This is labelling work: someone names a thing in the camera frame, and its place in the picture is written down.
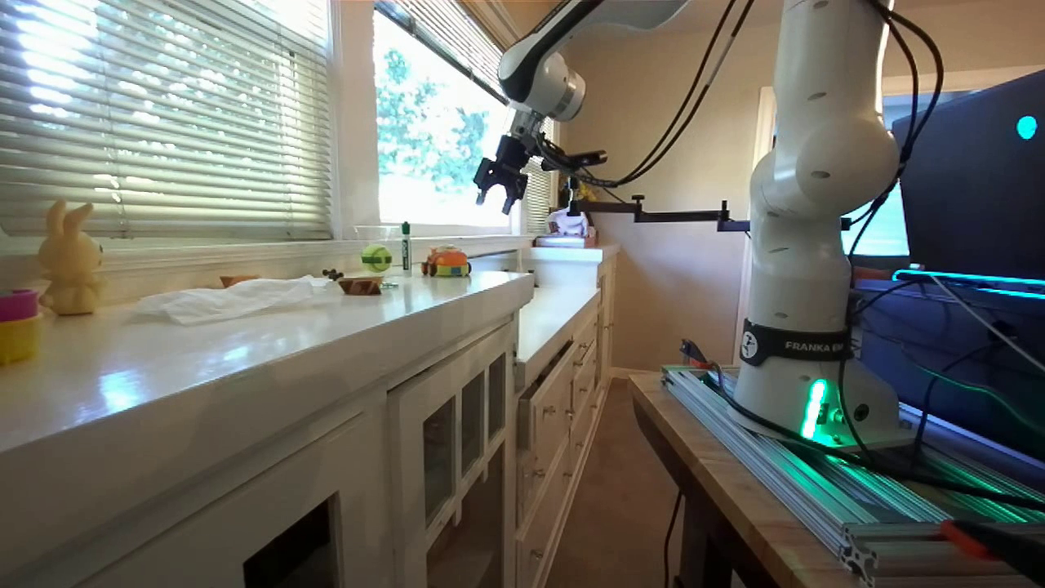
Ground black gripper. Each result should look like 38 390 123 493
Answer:
474 126 538 216

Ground orange tiger toy car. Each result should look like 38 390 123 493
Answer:
422 244 477 282

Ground pink white item stack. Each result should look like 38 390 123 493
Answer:
546 205 597 248

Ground clear plastic cup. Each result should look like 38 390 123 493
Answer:
351 222 401 273

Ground raised window blinds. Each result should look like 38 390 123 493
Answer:
371 0 514 109

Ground dark brown wooden block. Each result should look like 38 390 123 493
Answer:
335 272 388 302

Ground white counter cabinet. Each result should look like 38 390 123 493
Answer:
0 242 624 588

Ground crumpled white tissue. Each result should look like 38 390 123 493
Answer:
132 272 347 326

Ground white window blinds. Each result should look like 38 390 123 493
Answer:
0 0 335 242

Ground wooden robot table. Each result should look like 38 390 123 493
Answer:
625 369 876 588

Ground yellow bunny figure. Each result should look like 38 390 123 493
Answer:
37 196 107 320

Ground dark computer monitor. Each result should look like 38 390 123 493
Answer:
890 70 1045 288

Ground pink and yellow cup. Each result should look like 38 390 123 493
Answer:
0 288 45 369

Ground black wrist cable bundle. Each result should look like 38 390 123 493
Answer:
600 0 764 191

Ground aluminium extrusion frame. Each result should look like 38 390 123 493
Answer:
658 362 1045 580

